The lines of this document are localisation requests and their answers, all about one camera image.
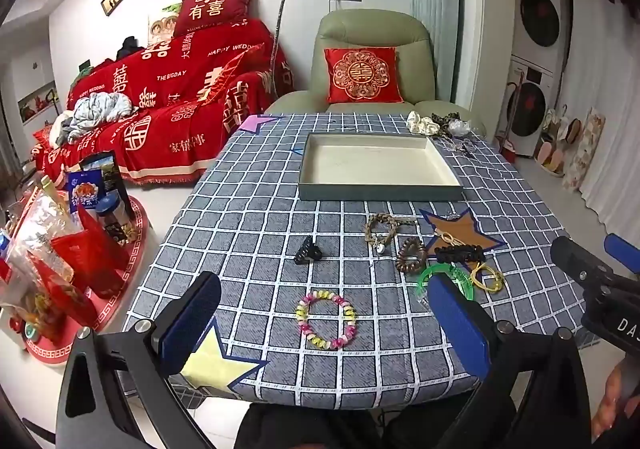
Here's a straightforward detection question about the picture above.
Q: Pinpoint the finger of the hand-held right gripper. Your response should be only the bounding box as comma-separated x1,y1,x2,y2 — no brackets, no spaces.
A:
603,233,640,276
550,235,617,286

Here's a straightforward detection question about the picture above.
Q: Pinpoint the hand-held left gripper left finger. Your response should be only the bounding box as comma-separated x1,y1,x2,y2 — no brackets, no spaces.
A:
55,270,223,449

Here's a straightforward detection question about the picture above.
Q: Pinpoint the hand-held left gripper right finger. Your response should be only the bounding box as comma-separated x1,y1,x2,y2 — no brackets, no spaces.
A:
427,273,601,449

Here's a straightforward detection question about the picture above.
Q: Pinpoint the green plastic bangle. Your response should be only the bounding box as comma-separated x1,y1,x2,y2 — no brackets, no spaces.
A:
416,263,473,302

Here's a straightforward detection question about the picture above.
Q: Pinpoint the black beaded hair clip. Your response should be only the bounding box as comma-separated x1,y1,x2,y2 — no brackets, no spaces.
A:
434,245,487,266

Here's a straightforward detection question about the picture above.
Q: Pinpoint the pink yellow spiral hair tie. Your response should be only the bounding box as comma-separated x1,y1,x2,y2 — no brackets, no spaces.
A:
295,291,359,350

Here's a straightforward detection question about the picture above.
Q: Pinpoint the black hair claw clip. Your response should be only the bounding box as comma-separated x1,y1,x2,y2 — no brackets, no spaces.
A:
292,237,323,266

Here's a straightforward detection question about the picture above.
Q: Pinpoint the brown braided rope bracelet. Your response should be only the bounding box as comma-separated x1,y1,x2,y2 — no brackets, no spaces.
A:
364,213,418,255

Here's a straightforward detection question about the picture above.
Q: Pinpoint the grey tray with white inside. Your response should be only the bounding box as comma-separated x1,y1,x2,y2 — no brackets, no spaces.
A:
298,131,466,202

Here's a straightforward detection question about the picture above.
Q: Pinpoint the person's right hand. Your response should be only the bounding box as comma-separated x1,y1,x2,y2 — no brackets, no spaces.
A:
592,368,640,443

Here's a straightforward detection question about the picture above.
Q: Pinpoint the yellow star sticker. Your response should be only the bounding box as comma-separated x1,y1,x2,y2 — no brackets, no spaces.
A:
180,316,268,402

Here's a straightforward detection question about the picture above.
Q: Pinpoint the round red tray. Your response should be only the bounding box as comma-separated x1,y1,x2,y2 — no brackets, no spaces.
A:
20,189,151,367

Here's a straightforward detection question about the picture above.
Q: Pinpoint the orange star sticker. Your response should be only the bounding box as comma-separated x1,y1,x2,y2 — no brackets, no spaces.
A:
419,208,506,270

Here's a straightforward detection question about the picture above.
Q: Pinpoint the floral printed board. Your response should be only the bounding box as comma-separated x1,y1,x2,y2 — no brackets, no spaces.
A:
562,108,606,192

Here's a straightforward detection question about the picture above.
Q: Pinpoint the row of slippers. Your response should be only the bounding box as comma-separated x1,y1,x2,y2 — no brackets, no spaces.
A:
534,105,583,177

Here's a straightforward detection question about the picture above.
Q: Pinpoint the jar with blue lid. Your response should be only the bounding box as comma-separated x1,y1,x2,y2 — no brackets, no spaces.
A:
95,196,132,245

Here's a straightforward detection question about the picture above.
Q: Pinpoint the red mop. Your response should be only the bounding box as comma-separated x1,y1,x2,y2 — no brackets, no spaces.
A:
497,71,523,162

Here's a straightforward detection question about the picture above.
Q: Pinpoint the white curtain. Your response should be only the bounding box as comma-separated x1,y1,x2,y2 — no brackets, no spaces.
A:
565,0,640,250

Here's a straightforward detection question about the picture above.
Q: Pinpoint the blue snack bag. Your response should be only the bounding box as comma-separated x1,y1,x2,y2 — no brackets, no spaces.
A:
67,151,136,230

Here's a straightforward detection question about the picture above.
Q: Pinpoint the pile of hair pins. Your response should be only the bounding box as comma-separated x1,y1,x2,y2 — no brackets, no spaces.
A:
435,134,483,160

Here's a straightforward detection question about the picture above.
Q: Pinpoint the clear snack bag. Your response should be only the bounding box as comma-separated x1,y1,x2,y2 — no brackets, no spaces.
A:
5,179,83,280

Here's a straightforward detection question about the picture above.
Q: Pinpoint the leopard print scrunchie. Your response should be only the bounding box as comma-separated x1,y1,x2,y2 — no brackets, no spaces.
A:
430,111,463,130

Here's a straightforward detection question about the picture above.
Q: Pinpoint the pink star sticker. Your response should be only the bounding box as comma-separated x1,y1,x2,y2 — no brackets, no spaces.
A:
239,114,278,136

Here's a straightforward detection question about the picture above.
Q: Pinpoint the cream dotted scrunchie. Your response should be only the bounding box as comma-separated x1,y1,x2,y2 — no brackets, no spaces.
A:
406,110,441,134

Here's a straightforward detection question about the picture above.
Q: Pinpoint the grey crumpled cloth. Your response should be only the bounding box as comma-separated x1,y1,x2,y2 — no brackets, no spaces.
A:
50,93,138,144

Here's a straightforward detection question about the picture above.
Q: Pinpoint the sofa with red cover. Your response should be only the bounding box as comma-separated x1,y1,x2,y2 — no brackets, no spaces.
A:
32,19,296,187

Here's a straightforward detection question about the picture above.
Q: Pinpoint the white tumble dryer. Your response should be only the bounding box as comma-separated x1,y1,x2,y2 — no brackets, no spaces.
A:
511,0,568,74

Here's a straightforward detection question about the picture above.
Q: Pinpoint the red embroidered cushion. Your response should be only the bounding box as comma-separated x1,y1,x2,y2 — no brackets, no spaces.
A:
323,47,405,104

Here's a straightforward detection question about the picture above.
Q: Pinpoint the dark clothing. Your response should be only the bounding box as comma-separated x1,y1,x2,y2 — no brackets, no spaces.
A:
116,35,143,60

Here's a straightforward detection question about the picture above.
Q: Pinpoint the cartoon print cushion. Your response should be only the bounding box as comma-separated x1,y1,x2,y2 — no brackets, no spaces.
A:
147,4,183,44

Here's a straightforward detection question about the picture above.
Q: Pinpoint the teal curtain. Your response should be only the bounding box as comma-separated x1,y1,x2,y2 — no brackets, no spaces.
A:
410,0,463,104

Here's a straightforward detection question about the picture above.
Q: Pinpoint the gooseneck phone holder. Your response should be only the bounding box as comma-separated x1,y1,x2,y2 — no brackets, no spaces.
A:
270,0,305,94

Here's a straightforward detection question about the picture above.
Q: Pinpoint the red pillow with gold print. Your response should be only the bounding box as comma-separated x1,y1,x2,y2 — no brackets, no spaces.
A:
172,0,258,37

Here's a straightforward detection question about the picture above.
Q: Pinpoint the green armchair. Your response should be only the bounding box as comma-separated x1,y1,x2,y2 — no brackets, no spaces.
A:
262,9,488,140

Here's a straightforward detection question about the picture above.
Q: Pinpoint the brown braided hair tie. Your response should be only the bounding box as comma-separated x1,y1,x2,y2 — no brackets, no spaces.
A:
396,236,428,275

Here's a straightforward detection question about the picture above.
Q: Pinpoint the beige hair tie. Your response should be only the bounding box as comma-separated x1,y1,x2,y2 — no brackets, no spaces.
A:
434,228,468,247

